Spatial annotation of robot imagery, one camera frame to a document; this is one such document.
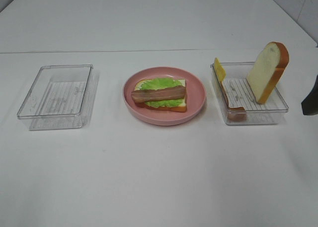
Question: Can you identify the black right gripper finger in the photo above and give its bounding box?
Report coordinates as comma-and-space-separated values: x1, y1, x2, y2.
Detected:
301, 76, 318, 116

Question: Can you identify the bacon strip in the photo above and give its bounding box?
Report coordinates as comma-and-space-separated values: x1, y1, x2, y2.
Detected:
220, 83, 247, 122
131, 85, 186, 103

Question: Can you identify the bread slice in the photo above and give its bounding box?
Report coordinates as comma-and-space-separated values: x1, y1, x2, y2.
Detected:
246, 42, 289, 104
131, 77, 187, 112

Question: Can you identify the green lettuce leaf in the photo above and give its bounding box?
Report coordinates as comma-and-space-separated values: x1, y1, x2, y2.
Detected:
134, 77, 186, 109

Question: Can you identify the right clear plastic container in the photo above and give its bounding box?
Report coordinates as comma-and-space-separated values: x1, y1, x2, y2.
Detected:
210, 62, 289, 125

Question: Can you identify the clear plastic container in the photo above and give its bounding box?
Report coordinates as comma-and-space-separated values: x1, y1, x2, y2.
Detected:
210, 62, 289, 125
17, 64, 99, 131

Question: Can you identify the yellow cheese slice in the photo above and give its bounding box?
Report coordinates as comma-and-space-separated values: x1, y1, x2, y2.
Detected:
213, 58, 226, 91

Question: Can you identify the pink round plate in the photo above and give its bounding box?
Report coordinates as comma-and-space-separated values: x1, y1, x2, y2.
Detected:
123, 67, 206, 126

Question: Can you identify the left clear plastic container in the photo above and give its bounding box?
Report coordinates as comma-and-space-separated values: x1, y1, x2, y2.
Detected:
17, 64, 99, 131

